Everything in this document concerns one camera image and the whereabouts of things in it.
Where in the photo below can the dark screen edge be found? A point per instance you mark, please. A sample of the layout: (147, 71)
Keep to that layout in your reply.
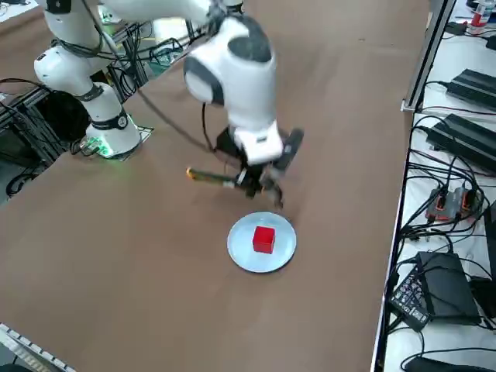
(491, 224)

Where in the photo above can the plastic bottle with label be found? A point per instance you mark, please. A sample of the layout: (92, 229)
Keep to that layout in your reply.
(479, 17)

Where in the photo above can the pale blue round plate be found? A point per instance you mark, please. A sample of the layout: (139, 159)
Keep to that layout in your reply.
(240, 252)

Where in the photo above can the small green lit board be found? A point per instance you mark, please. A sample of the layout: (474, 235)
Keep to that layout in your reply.
(93, 145)

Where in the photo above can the long black power adapter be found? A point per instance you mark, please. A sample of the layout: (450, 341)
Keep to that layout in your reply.
(474, 83)
(465, 139)

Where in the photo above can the black orange charger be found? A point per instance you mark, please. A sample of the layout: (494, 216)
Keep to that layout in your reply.
(439, 205)
(467, 201)

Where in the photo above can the flat black box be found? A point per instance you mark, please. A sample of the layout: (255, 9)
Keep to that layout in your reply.
(445, 286)

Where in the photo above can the dark rounded object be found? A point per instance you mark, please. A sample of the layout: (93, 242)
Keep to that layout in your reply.
(486, 298)

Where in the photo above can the black metal frame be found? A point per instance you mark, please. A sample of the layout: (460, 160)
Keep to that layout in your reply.
(23, 128)

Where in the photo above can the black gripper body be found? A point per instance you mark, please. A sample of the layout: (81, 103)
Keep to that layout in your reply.
(234, 157)

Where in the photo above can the black yellow claw hammer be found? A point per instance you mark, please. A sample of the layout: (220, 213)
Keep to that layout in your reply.
(209, 177)

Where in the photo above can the small black adapter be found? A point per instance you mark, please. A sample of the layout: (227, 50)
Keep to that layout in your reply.
(456, 28)

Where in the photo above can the aluminium frame post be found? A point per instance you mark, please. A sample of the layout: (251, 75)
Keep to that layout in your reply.
(428, 58)

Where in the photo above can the red wooden cube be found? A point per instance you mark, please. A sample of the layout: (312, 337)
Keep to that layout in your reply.
(264, 238)

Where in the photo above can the black keypad device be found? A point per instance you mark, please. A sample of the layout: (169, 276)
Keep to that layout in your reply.
(407, 302)

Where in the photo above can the white machine base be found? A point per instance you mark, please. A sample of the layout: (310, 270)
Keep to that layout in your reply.
(105, 16)

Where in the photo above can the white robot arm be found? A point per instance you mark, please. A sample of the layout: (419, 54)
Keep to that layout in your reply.
(248, 97)

